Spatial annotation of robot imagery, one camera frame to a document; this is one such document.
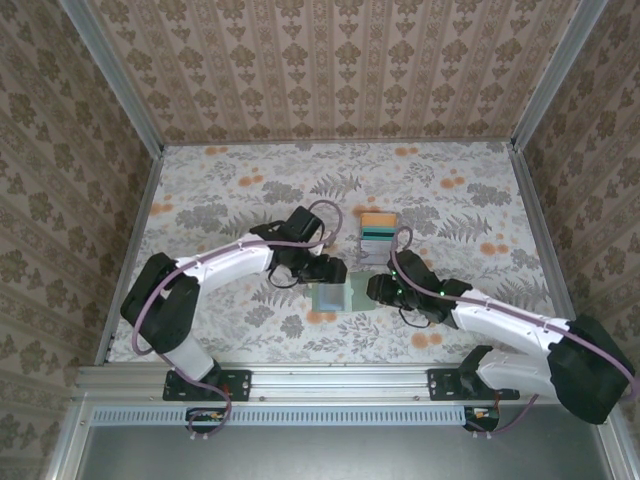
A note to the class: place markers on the green card holder wallet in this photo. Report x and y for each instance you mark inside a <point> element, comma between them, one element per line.
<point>362,295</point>

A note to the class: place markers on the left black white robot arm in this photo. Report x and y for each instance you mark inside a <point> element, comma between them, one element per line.
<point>235,267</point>

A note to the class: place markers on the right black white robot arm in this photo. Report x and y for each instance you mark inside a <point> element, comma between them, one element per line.
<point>500,325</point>

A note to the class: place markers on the white printed card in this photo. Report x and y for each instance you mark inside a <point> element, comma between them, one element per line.
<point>375,250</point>

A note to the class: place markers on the teal card with black stripe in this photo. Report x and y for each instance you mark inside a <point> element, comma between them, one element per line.
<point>377,234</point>

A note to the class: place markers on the orange card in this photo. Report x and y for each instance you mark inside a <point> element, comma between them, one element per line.
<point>379,220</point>

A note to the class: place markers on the stack of coloured sponges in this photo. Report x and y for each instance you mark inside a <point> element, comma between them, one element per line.
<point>377,252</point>

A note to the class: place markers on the right black connector board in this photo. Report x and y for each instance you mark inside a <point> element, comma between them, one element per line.
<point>482,419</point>

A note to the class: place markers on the black connector board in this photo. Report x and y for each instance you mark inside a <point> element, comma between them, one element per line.
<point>205,420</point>
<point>482,419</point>

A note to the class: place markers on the grey metal sheet panel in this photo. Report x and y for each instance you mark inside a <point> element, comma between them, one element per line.
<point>340,455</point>

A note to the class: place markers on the left black connector board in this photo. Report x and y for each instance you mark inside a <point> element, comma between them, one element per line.
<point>205,420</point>

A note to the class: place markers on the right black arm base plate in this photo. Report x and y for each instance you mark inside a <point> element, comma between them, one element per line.
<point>442,385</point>

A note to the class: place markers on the long aluminium table edge rail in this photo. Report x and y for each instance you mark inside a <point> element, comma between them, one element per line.
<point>340,382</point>

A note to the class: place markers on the thin aluminium wall-side rail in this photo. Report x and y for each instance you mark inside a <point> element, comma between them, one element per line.
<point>340,141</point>

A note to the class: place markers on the right aluminium side rail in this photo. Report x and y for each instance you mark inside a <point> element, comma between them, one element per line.
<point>541,225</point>

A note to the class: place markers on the aluminium side rail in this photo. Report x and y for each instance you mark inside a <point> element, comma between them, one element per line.
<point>138,225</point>
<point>541,225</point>

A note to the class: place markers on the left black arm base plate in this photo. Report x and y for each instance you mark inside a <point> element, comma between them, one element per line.
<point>235,385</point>

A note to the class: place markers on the left aluminium side rail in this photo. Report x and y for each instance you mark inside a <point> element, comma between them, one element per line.
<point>138,225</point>

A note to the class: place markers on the right lower aluminium frame rail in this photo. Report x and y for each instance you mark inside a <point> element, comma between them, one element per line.
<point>614,452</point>

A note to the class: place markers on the aluminium frame rail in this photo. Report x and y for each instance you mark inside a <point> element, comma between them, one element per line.
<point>65,445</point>
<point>614,452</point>

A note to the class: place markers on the left aluminium corner post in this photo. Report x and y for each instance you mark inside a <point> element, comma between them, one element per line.
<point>121,85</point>

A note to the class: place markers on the aluminium corner post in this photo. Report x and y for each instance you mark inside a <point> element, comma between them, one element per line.
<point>556,75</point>
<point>121,85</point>

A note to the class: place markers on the right aluminium corner post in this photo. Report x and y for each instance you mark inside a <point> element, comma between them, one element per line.
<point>556,75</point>

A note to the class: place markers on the left lower aluminium frame rail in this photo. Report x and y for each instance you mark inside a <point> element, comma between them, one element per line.
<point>65,445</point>

